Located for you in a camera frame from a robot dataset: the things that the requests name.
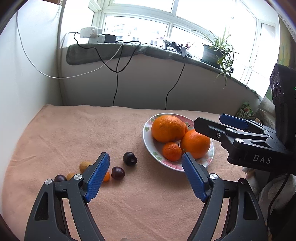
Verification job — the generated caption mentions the pink towel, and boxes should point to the pink towel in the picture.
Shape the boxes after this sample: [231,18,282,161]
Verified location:
[1,104,262,241]

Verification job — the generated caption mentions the black device on windowsill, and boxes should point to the black device on windowsill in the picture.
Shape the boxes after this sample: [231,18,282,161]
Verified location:
[162,39,193,58]

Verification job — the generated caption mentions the white window frame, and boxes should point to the white window frame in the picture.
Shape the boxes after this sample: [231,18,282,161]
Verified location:
[89,0,280,98]

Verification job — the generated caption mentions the potted spider plant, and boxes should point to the potted spider plant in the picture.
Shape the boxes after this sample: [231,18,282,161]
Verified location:
[191,24,240,88]

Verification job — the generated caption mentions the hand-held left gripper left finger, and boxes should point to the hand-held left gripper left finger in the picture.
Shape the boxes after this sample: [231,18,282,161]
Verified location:
[24,152,110,241]

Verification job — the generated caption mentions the floral white plate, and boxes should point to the floral white plate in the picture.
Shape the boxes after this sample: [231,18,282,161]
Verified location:
[143,113,215,172]

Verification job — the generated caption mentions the white power adapter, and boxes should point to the white power adapter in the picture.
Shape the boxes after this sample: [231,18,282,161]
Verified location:
[88,35,106,44]

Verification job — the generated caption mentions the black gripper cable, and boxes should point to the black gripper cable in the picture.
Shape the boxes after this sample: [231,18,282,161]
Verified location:
[266,173,292,241]

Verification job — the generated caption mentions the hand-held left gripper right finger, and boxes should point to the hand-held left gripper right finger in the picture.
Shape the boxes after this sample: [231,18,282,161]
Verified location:
[181,152,269,241]

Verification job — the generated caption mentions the white power adapters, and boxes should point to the white power adapters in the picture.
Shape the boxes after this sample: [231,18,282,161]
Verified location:
[80,27,103,39]

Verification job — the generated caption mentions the white cable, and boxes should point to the white cable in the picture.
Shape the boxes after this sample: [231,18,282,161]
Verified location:
[16,10,124,79]

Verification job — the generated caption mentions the large smooth oval orange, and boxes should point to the large smooth oval orange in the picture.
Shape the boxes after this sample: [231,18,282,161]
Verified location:
[180,130,211,159]

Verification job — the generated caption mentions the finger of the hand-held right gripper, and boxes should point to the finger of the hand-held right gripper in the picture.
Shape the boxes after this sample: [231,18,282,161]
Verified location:
[193,117,278,151]
[219,113,277,137]

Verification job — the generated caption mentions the black cable with switch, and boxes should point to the black cable with switch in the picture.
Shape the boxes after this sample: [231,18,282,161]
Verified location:
[165,46,187,110]

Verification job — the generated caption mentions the black looped cable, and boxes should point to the black looped cable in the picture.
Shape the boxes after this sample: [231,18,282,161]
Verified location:
[73,31,141,107]

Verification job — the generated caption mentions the green printed box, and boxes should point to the green printed box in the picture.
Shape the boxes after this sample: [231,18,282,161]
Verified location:
[236,102,255,117]

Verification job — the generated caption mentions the large dimpled round orange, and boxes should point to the large dimpled round orange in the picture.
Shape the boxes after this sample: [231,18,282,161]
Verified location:
[151,115,186,143]

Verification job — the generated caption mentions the grey sill cloth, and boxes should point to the grey sill cloth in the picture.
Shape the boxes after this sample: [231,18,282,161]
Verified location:
[66,42,257,93]

